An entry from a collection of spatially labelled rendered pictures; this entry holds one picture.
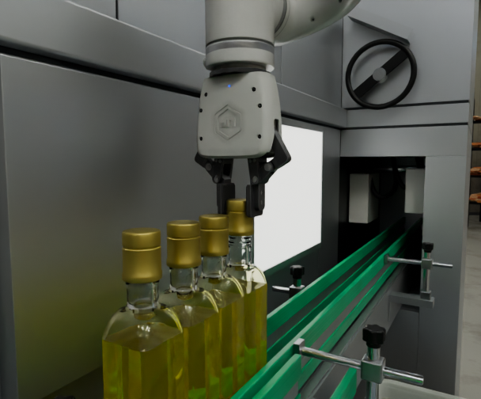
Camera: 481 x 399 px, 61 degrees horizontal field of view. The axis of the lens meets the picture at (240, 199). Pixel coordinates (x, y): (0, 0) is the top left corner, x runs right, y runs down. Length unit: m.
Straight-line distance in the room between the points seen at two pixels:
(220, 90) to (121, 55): 0.13
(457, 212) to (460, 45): 0.48
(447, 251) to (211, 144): 1.02
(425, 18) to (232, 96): 1.02
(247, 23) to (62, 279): 0.34
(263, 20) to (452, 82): 0.95
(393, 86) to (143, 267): 1.15
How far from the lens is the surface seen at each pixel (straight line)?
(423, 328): 1.47
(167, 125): 0.59
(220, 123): 0.50
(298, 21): 0.59
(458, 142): 1.37
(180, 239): 0.41
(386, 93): 1.40
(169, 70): 0.61
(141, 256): 0.36
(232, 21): 0.50
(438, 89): 1.39
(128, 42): 0.56
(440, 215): 1.38
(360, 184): 1.53
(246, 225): 0.50
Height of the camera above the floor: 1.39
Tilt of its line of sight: 5 degrees down
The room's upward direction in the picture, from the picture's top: straight up
